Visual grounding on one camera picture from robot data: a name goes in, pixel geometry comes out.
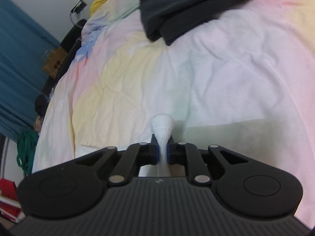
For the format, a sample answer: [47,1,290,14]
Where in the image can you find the white sweatpants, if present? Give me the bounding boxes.
[139,113,175,177]

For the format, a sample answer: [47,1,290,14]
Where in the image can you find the black sofa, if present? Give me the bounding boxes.
[42,19,87,96]

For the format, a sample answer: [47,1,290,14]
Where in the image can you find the green garment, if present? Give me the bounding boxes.
[17,130,39,176]

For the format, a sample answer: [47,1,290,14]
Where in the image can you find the right blue curtain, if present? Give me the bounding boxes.
[0,0,60,141]

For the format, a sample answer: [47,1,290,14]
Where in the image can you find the red garment on rack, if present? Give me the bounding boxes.
[0,178,24,223]

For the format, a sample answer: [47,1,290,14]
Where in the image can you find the wall socket with plug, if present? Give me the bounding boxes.
[69,0,87,26]

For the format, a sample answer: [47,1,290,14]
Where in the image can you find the pastel tie-dye bed sheet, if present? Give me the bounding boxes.
[32,0,314,227]

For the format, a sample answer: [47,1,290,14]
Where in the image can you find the brown paper bag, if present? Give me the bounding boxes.
[42,47,67,79]

